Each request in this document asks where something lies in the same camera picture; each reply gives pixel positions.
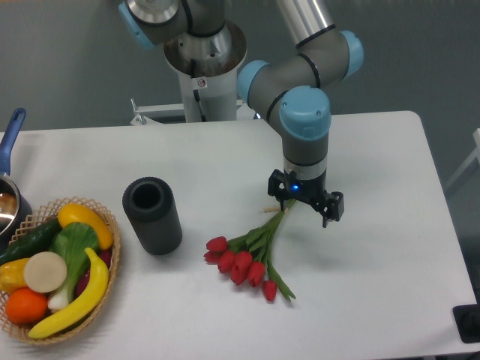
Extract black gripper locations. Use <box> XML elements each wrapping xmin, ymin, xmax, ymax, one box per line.
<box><xmin>267</xmin><ymin>169</ymin><xmax>344</xmax><ymax>228</ymax></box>

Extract red tulip bouquet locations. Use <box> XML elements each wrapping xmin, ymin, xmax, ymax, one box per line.
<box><xmin>203</xmin><ymin>199</ymin><xmax>296</xmax><ymax>302</ymax></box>

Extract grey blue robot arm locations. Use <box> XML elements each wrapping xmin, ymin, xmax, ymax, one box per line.
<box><xmin>118</xmin><ymin>1</ymin><xmax>364</xmax><ymax>224</ymax></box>

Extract dark grey ribbed vase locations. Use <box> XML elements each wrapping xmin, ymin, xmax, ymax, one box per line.
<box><xmin>122</xmin><ymin>177</ymin><xmax>182</xmax><ymax>255</ymax></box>

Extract black device at edge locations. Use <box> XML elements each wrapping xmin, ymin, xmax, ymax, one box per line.
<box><xmin>452</xmin><ymin>304</ymin><xmax>479</xmax><ymax>344</ymax></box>

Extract dark red vegetable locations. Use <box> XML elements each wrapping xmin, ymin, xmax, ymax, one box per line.
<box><xmin>75</xmin><ymin>249</ymin><xmax>112</xmax><ymax>298</ymax></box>

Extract green bok choy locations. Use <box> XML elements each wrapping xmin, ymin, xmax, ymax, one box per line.
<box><xmin>48</xmin><ymin>222</ymin><xmax>99</xmax><ymax>313</ymax></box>

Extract woven wicker basket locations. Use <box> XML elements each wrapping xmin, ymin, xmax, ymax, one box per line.
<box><xmin>1</xmin><ymin>196</ymin><xmax>121</xmax><ymax>346</ymax></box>

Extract green cucumber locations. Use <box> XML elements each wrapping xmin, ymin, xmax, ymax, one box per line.
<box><xmin>1</xmin><ymin>217</ymin><xmax>62</xmax><ymax>265</ymax></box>

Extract beige round disc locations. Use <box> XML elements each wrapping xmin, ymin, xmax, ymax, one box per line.
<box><xmin>23</xmin><ymin>251</ymin><xmax>68</xmax><ymax>293</ymax></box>

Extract yellow banana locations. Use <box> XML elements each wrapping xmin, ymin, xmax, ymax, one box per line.
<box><xmin>27</xmin><ymin>247</ymin><xmax>109</xmax><ymax>340</ymax></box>

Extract orange fruit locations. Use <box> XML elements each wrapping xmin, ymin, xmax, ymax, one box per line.
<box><xmin>5</xmin><ymin>287</ymin><xmax>47</xmax><ymax>325</ymax></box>

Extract yellow bell pepper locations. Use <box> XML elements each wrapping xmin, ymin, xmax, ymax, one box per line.
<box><xmin>1</xmin><ymin>258</ymin><xmax>29</xmax><ymax>294</ymax></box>

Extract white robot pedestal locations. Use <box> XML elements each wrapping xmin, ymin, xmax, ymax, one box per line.
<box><xmin>129</xmin><ymin>19</ymin><xmax>263</xmax><ymax>127</ymax></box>

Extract white frame at right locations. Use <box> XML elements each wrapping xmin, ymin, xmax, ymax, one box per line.
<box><xmin>444</xmin><ymin>128</ymin><xmax>479</xmax><ymax>198</ymax></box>

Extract blue handled saucepan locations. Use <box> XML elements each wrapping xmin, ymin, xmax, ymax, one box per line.
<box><xmin>1</xmin><ymin>108</ymin><xmax>32</xmax><ymax>252</ymax></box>

